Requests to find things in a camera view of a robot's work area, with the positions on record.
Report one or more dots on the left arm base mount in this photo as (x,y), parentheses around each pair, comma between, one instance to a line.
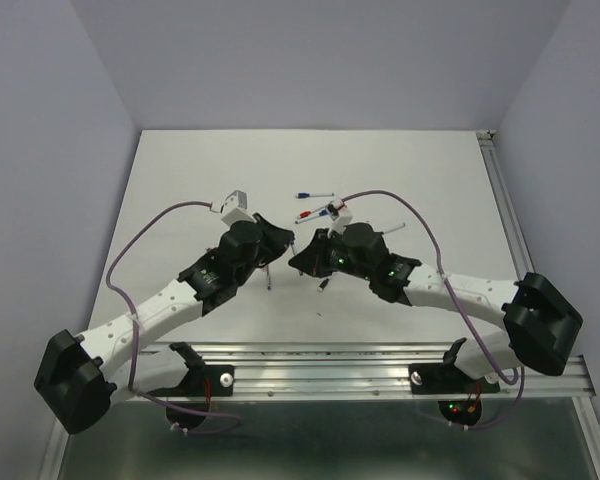
(188,393)

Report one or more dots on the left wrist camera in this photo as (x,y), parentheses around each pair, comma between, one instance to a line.
(235,209)

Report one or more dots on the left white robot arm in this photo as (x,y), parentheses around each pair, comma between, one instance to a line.
(82,376)

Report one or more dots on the black cap marker centre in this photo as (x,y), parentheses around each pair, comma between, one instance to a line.
(323,285)

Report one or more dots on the black cap marker right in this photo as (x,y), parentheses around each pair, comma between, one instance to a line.
(392,228)

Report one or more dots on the red cap marker upper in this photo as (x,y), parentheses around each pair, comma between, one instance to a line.
(319,211)

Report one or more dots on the aluminium rail frame front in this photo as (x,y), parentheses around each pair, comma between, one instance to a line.
(343,411)

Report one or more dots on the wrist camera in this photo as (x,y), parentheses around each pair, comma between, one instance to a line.
(235,209)
(340,216)

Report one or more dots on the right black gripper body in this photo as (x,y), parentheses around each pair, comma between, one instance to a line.
(328,257)

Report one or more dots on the aluminium rail right side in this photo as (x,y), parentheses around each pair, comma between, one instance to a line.
(514,235)

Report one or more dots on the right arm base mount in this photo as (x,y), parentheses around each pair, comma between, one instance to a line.
(461,396)

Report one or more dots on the blue ballpoint pen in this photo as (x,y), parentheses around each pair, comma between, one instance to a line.
(267,269)

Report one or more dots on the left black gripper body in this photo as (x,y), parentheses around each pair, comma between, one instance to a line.
(269,247)

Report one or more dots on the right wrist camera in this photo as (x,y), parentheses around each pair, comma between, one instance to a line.
(340,216)

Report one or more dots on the blue cap whiteboard marker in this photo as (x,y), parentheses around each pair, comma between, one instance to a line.
(305,195)

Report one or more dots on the black cap marker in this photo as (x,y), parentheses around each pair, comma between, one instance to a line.
(323,285)
(392,228)

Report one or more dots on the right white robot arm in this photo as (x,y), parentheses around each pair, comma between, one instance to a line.
(537,325)

